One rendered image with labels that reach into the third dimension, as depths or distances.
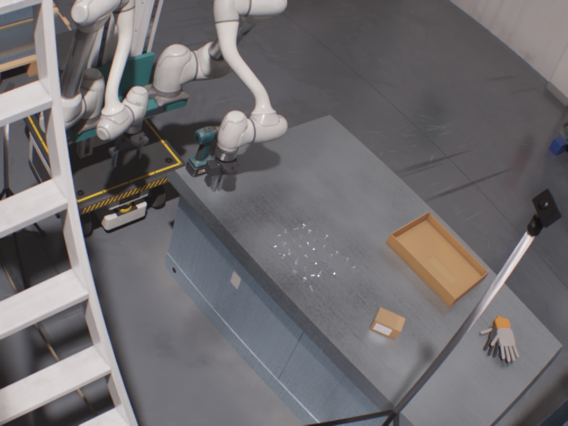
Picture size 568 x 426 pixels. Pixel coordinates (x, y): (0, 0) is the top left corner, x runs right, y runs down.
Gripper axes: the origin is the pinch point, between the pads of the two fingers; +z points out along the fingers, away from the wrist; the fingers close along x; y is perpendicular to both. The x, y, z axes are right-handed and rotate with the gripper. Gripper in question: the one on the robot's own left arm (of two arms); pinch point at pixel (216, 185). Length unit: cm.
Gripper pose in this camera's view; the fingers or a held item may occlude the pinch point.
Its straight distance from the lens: 299.4
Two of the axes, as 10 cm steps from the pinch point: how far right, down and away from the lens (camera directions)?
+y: -4.4, -7.2, 5.4
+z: -2.7, 6.8, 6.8
